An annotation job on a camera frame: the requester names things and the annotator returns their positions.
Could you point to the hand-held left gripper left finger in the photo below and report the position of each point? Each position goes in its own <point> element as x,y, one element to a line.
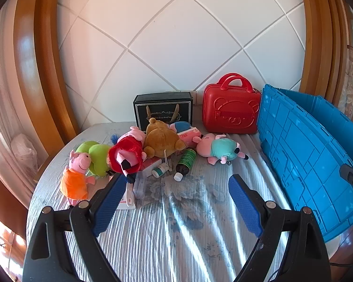
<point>108,199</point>

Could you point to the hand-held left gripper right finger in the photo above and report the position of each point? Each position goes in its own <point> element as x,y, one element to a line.
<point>242,202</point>

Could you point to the blue plastic crate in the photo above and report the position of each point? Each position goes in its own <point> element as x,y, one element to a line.
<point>306,158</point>

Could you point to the brown teddy bear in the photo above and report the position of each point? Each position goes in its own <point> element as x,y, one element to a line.
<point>161,141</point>

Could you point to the white card package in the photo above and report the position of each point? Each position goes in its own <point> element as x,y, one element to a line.
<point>128,202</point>

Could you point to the clear plastic packet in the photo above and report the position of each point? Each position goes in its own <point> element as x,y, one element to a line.
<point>141,186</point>

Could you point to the pig plush in orange dress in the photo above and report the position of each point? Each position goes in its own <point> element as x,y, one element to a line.
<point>75,182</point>

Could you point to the green plush toy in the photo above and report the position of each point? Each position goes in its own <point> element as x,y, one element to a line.
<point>98,161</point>

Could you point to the pig plush in red dress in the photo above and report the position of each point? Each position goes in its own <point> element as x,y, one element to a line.
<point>126,149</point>

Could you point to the white and red medicine box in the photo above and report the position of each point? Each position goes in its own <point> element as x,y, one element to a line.
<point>150,163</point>

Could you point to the small white green-capped bottle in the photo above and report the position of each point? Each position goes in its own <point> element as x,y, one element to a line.
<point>158,171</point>

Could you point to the pig plush in teal outfit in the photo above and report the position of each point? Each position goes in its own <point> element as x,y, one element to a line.
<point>223,148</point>

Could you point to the blue fuzzy toy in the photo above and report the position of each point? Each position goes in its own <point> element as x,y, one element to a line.
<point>114,138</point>

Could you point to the dark green bottle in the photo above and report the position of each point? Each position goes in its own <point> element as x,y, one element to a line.
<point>186,160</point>

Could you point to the pink tissue packet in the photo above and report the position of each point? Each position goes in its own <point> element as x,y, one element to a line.
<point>188,136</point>

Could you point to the red bear-embossed suitcase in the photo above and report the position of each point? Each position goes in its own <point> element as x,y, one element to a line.
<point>229,108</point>

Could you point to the clear plastic bag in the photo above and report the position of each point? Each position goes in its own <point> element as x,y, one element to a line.
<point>23,152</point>

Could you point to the pig plush in blue outfit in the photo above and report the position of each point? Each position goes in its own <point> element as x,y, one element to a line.
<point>181,126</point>

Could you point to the black gift box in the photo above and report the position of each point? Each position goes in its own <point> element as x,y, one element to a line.
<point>164,102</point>

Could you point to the pale curtain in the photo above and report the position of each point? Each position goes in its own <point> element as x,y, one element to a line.
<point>3,108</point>

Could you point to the curved wooden frame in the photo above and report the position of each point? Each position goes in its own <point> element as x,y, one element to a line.
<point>320,35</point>
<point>44,64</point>

